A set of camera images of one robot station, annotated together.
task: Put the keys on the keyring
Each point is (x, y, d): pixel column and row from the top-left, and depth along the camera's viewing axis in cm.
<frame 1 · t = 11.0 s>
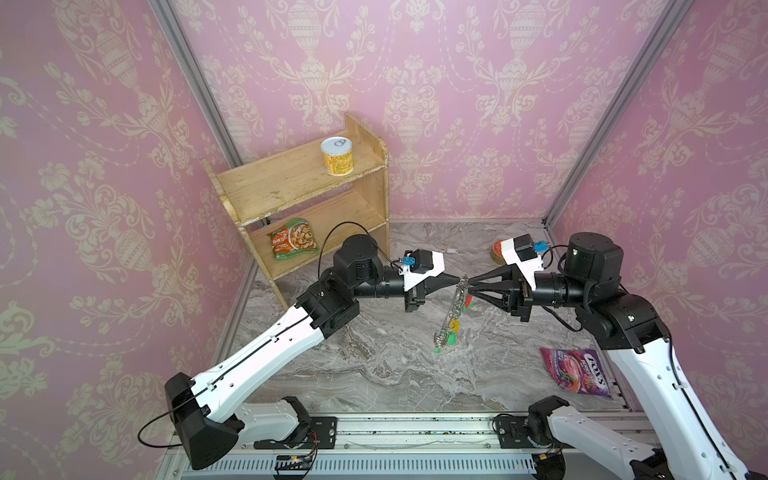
left hand: (455, 281, 55), fingers closed
right hand: (473, 285, 56), fingers closed
orange green snack packet: (294, 238, 87), point 24 cm above the table
purple candy bag: (577, 370, 81), point 5 cm above the table

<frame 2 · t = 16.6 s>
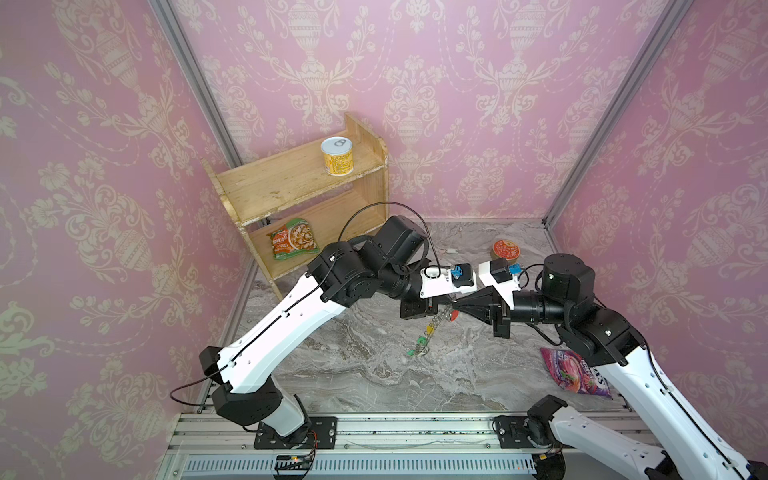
left hand: (448, 299, 57), fingers closed
right hand: (457, 302, 58), fingers closed
the named things where they were.

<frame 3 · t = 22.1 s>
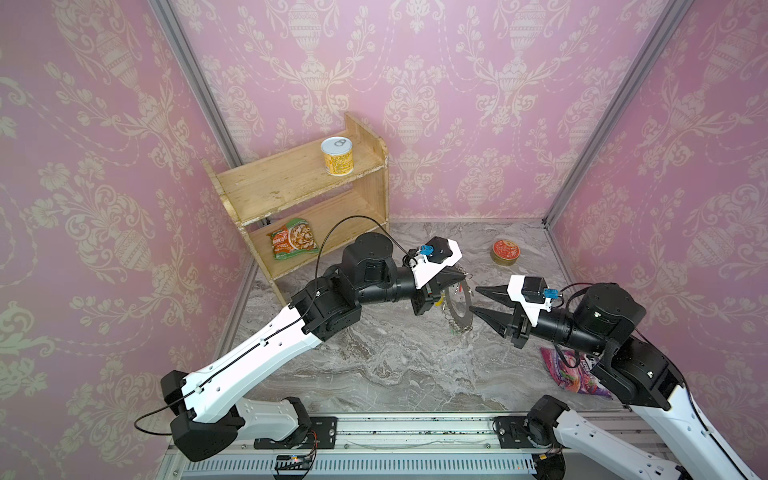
left hand: (461, 278, 53), fingers closed
right hand: (477, 295, 55), fingers open
the named things where they were.

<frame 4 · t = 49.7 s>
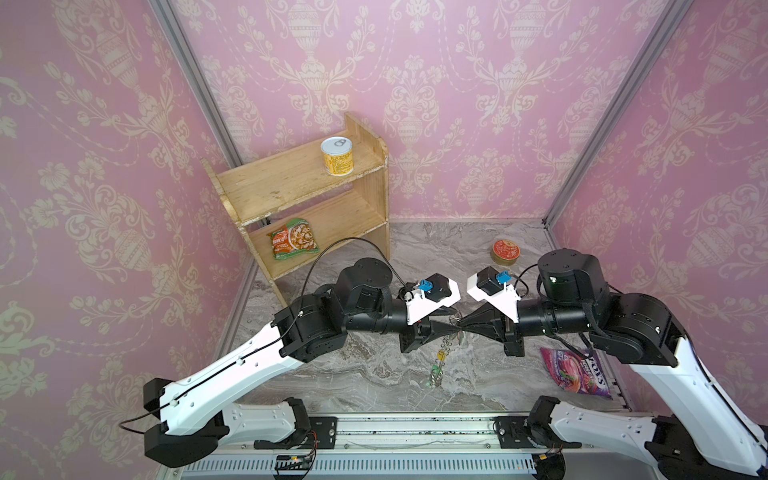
left hand: (454, 322, 51), fingers open
right hand: (463, 321, 53), fingers closed
the named things where they were.

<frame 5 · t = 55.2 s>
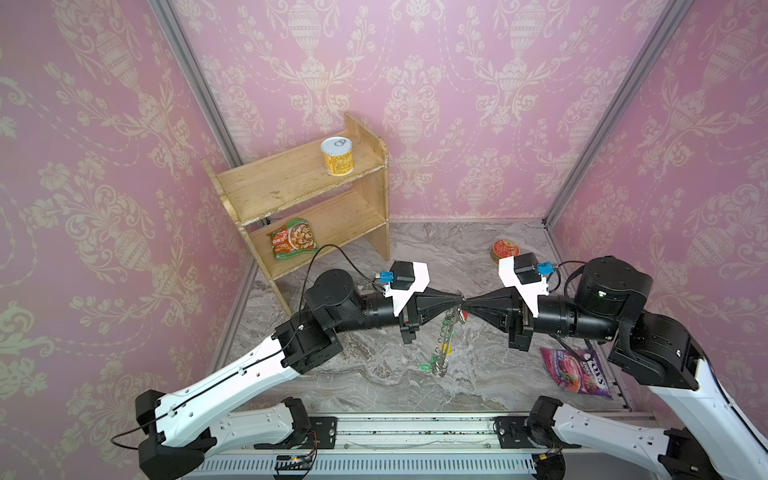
left hand: (458, 304, 46), fingers closed
right hand: (467, 302, 48), fingers closed
the named things where they were.

